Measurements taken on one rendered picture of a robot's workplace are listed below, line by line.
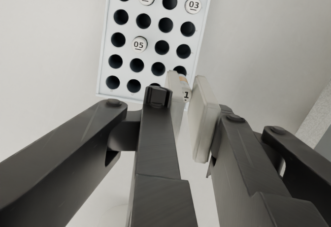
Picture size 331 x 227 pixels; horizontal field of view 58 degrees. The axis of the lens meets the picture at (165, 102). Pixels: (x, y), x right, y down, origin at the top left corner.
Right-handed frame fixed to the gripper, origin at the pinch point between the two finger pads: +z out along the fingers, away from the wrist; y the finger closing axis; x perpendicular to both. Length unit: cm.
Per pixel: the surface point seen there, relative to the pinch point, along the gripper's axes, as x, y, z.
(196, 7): 5.8, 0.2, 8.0
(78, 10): 3.7, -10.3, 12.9
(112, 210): -17.3, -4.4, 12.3
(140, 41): 2.5, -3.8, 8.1
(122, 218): -16.7, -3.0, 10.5
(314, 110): -20, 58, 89
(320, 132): -28, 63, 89
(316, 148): -2.8, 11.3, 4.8
